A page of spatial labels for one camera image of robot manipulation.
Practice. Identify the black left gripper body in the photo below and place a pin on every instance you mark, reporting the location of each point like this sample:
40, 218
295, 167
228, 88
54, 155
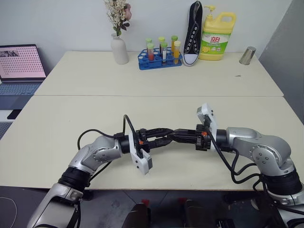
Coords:
144, 138

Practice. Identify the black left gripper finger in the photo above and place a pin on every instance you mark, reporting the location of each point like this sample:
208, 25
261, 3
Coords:
161, 131
165, 142

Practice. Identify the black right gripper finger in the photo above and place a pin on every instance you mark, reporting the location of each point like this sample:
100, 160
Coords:
187, 132
186, 139

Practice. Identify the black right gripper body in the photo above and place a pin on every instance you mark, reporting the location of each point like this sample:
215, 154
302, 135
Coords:
202, 143

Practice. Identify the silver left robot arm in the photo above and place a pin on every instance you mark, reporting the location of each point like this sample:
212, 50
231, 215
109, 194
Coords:
95, 152

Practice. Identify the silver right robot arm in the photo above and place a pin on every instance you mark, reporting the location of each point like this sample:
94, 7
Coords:
261, 147

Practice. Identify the blue test tube rack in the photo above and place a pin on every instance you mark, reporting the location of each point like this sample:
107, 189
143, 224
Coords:
145, 64

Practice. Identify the dark rounded shape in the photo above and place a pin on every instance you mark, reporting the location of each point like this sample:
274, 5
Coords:
137, 216
193, 213

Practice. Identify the green-capped tube, white label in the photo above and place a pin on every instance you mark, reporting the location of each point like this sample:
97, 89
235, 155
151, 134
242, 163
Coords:
164, 53

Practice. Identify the green-capped tube, orange-red liquid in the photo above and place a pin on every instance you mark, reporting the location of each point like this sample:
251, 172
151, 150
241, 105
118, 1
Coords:
150, 53

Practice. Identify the yellow-capped tube, orange liquid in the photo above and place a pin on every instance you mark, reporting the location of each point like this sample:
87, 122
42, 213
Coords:
177, 53

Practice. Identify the white ceramic vase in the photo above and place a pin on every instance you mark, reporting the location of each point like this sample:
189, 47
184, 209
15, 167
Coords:
120, 51

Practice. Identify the green-capped tube, dark liquid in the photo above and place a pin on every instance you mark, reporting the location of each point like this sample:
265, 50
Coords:
161, 40

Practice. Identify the green-capped tube, red liquid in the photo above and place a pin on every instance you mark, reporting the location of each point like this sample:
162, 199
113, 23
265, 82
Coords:
149, 40

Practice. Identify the green-capped tube, yellow liquid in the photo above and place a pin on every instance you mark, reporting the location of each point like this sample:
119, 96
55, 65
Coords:
174, 39

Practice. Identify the black canvas sneaker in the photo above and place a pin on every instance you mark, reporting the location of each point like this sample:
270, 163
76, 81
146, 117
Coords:
193, 38

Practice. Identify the metal cup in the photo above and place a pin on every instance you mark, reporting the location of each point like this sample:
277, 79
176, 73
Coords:
247, 55

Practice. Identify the yellow dish soap bottle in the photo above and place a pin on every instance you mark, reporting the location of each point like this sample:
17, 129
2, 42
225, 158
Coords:
215, 35

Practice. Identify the dried flower bouquet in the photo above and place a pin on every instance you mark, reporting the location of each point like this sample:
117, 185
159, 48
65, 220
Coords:
116, 14

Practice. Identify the black flat device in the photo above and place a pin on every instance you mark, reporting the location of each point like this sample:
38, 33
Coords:
14, 114

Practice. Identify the open laptop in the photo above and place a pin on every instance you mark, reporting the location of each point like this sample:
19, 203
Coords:
21, 61

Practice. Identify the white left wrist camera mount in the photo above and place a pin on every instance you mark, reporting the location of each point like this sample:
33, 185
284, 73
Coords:
142, 162

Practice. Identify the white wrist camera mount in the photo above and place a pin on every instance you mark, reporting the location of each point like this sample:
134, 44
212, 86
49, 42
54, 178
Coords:
210, 114
142, 162

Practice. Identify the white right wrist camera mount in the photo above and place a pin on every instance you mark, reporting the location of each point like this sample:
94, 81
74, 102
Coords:
210, 114

